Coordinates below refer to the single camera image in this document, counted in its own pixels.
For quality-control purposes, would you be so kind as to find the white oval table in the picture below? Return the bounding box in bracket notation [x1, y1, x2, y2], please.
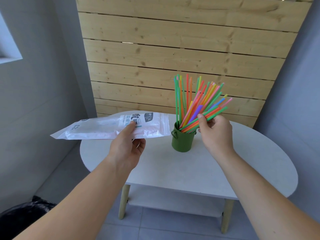
[80, 110, 299, 234]

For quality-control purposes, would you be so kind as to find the light wooden table leg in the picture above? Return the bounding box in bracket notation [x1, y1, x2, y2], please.
[221, 199, 235, 234]
[118, 184, 131, 220]

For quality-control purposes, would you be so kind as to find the wooden slat panel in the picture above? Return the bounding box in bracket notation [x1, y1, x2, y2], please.
[75, 0, 316, 128]

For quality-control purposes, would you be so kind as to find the person's right hand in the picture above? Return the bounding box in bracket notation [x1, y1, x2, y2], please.
[197, 113, 235, 161]

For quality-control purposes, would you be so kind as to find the person's right forearm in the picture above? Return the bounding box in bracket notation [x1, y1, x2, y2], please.
[214, 149, 320, 240]

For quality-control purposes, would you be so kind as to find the black rubbish bag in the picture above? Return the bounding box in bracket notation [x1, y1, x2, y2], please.
[0, 195, 58, 240]

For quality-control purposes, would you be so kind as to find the white window recess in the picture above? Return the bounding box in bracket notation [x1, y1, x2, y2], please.
[0, 12, 23, 64]

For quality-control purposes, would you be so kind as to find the green metal bucket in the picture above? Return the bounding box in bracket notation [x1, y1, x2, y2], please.
[171, 121, 196, 153]

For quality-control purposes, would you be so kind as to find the clear plastic straw packaging bag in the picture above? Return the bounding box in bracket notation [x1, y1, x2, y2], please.
[50, 111, 171, 140]

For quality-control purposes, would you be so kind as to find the person's left hand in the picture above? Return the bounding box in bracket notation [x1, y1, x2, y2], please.
[107, 121, 146, 172]

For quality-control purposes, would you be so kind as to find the bunch of colourful drinking straws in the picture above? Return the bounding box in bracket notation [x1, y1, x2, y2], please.
[174, 73, 193, 129]
[179, 76, 233, 134]

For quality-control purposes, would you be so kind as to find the white table lower shelf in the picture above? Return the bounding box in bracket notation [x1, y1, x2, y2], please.
[127, 184, 225, 218]

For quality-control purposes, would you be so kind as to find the person's left forearm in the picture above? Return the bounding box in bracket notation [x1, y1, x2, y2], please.
[12, 155, 131, 240]

